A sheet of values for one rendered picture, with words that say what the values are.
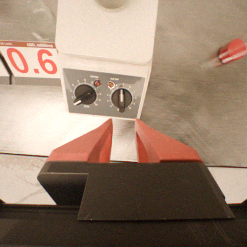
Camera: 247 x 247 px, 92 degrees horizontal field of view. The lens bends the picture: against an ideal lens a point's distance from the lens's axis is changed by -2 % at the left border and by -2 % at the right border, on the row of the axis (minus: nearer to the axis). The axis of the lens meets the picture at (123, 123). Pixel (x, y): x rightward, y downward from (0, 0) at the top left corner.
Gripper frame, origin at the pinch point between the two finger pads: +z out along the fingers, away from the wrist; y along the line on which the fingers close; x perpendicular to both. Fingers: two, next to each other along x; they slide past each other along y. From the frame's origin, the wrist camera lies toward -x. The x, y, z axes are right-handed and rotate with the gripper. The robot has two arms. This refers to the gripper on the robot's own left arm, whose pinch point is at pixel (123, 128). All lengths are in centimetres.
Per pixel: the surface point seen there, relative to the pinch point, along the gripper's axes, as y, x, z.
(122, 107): 0.2, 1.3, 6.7
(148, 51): -3.1, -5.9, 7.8
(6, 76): 21.5, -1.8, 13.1
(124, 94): -0.1, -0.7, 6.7
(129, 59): -0.7, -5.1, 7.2
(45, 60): 13.0, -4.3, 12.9
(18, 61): 17.7, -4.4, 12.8
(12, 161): 22.4, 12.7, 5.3
